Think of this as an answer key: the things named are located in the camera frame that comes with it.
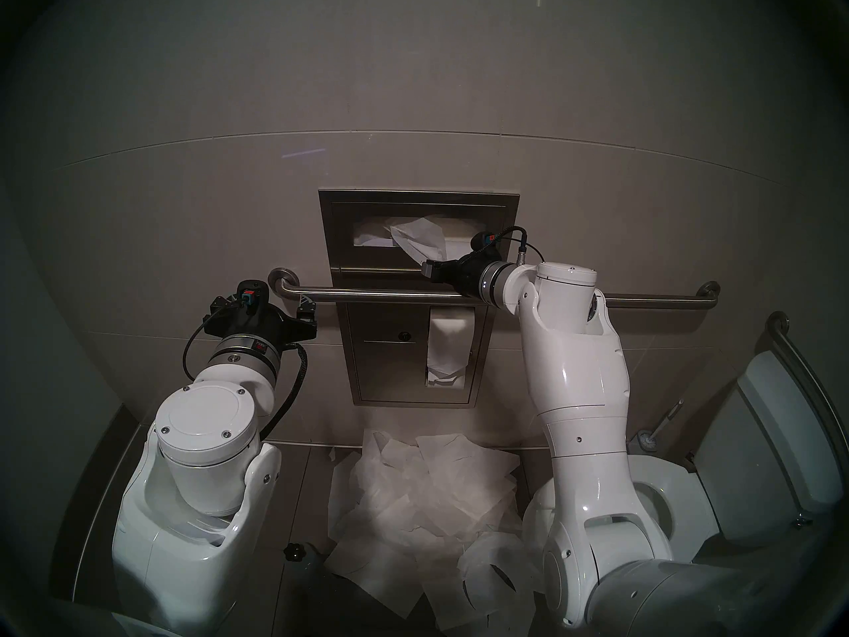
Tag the white toilet with tank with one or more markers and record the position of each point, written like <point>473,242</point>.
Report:
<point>763,443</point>

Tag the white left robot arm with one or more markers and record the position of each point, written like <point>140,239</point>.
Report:
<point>212,436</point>

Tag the white paper seat cover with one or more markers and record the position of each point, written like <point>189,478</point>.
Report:
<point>457,453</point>
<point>411,503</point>
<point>385,450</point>
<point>421,237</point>
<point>365,569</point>
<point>484,549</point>

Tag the small black knob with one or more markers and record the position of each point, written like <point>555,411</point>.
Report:
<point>292,551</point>

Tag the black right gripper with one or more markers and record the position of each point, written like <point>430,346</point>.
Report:
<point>464,272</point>

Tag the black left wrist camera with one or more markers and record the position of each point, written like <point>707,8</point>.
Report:
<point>252,296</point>

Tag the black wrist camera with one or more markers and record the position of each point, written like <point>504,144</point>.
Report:
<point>484,242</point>
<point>252,296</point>

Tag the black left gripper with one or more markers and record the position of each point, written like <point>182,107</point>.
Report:
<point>255,324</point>

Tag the stainless steel wall dispenser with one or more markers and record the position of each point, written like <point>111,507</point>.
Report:
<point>378,370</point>

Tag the long steel grab bar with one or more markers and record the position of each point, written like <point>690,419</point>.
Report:
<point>650,300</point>

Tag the toilet brush with holder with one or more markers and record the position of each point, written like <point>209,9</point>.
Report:
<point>640,440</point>

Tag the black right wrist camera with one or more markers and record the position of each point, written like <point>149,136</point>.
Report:
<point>484,242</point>

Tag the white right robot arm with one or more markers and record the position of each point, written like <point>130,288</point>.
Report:
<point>577,377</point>

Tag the white toilet paper roll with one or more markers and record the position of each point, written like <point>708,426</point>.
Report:
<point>448,344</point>

